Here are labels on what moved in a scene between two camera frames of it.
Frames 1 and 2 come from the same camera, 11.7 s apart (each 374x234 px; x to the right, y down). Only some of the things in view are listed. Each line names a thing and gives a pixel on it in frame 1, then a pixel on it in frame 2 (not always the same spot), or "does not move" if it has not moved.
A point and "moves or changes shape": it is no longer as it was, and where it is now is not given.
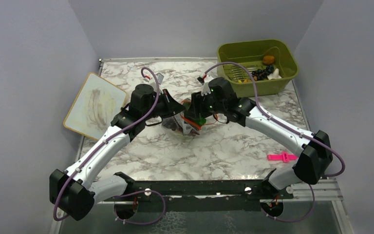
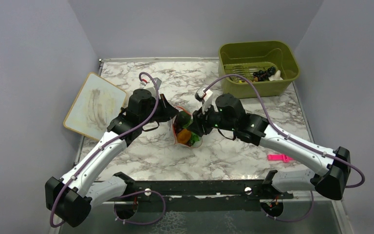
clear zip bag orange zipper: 178,123 moves or changes shape
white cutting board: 97,103 does not move
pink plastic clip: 285,157 does not move
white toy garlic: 274,75 does not move
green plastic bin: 273,63 does not move
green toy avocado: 201,121 moves or changes shape
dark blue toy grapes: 262,74 does not move
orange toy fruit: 268,59 → 183,136
